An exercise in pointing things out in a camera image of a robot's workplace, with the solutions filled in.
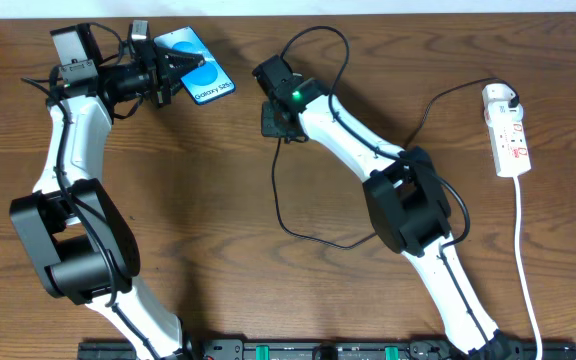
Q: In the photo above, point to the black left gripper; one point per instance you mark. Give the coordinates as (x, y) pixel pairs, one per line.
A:
(161, 77)

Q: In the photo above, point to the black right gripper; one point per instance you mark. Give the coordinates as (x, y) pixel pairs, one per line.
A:
(275, 123)

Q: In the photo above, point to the blue Galaxy smartphone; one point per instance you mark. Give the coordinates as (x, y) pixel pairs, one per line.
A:
(208, 82)

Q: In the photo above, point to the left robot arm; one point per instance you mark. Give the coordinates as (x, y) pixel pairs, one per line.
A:
(78, 242)

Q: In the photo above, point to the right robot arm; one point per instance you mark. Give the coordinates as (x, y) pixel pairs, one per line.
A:
(405, 197)

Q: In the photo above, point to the white USB charger plug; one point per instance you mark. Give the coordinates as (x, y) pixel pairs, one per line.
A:
(501, 92)

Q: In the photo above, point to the white power strip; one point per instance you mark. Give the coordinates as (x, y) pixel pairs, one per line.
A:
(507, 138)

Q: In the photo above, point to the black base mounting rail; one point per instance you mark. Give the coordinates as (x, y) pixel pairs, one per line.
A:
(232, 349)

